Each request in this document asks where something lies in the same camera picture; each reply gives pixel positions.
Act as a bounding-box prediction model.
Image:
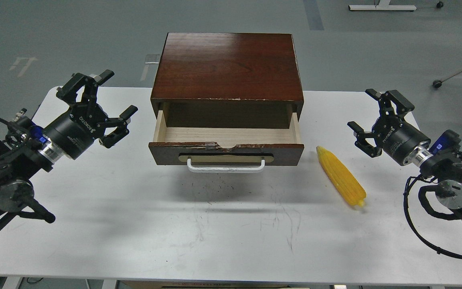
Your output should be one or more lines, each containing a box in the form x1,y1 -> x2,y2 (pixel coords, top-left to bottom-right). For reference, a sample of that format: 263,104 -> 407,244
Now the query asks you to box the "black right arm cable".
403,175 -> 462,264

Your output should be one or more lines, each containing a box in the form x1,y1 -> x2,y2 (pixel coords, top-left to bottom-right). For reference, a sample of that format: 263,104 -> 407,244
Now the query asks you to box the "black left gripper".
43,69 -> 139,160

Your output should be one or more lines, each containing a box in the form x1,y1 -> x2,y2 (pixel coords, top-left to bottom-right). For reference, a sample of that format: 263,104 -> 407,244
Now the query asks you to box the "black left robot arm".
0,69 -> 138,231

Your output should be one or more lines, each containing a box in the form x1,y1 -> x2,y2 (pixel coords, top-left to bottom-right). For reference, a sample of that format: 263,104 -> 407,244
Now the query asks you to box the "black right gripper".
348,89 -> 430,166

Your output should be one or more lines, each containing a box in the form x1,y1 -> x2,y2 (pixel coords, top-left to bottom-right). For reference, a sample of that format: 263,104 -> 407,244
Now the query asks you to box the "white table base background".
348,0 -> 417,12

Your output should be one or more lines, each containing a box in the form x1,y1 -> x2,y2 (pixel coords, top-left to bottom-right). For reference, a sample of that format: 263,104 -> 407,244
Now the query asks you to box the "dark wooden drawer cabinet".
150,32 -> 304,115

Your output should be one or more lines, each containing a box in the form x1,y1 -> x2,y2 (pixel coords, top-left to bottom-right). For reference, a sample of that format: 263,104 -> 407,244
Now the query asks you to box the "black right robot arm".
348,89 -> 462,221

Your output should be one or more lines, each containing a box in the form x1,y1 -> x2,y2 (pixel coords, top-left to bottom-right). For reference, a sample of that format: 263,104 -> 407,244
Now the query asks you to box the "wooden drawer with white handle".
149,103 -> 304,167

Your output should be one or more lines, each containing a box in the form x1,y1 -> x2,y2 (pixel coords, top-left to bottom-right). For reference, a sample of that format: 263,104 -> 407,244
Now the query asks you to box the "yellow corn cob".
316,146 -> 367,207

